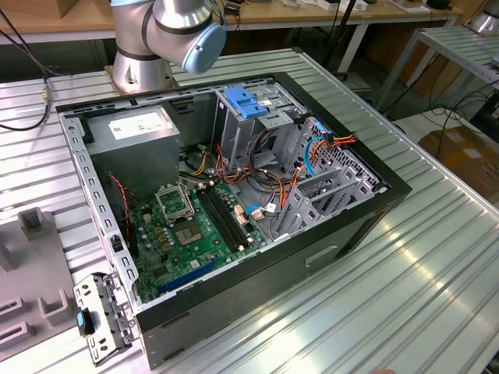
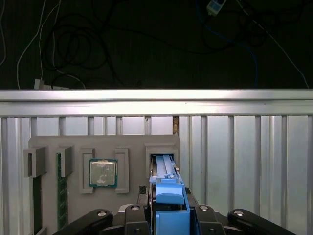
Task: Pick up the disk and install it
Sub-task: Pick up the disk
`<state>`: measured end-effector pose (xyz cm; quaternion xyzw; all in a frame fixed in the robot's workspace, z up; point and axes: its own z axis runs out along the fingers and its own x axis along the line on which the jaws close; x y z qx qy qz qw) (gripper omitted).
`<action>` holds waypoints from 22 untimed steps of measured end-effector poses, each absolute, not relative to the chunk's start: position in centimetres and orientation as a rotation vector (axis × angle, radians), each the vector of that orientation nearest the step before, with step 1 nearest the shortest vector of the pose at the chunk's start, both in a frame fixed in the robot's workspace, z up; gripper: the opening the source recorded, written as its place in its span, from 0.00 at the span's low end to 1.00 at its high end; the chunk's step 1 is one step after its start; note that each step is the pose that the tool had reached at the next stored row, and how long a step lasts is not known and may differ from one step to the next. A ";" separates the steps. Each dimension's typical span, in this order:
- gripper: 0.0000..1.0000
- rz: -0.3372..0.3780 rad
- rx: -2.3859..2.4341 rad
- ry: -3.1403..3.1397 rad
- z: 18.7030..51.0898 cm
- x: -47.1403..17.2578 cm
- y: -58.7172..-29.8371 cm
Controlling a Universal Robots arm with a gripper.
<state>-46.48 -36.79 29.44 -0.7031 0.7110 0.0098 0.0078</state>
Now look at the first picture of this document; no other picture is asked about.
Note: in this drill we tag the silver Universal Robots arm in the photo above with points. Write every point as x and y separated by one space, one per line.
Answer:
175 23

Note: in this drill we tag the grey metal disk bay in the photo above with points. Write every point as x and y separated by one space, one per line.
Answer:
312 214

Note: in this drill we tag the black open PC case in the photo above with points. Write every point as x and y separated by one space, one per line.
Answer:
253 288

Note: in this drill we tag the green motherboard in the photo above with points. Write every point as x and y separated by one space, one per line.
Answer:
212 253

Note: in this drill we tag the black RAM slot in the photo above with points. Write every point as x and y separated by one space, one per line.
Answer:
229 218
223 218
235 218
217 218

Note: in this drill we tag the blue expansion slot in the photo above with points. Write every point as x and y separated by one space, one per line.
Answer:
187 276

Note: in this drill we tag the cardboard box with labels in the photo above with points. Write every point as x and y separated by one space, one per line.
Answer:
460 156

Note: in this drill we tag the CPU socket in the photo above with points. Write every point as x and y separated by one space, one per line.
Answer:
188 233

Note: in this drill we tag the grey optical drive cage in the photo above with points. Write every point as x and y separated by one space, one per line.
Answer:
241 136

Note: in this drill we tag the small black case latch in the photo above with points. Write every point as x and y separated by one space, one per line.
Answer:
115 243

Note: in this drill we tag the black clip with teal tab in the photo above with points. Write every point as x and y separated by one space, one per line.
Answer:
86 323

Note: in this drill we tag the plain brown cardboard box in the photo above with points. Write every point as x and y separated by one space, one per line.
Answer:
444 74

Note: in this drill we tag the black case fan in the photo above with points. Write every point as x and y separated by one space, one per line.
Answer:
118 218

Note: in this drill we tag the blue plastic cage latch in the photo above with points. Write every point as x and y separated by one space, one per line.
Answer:
239 102

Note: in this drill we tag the grey power supply unit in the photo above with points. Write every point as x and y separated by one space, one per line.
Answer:
132 156

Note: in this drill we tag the black tripod stand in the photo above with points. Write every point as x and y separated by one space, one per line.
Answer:
336 43

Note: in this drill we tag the metal slat side table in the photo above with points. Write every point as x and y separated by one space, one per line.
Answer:
456 46

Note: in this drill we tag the grey parts rack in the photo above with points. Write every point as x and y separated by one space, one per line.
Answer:
35 269

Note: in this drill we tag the long wooden desk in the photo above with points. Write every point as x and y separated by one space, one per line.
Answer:
296 13

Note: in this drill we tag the grey metal slot bracket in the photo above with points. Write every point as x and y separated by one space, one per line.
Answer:
109 311

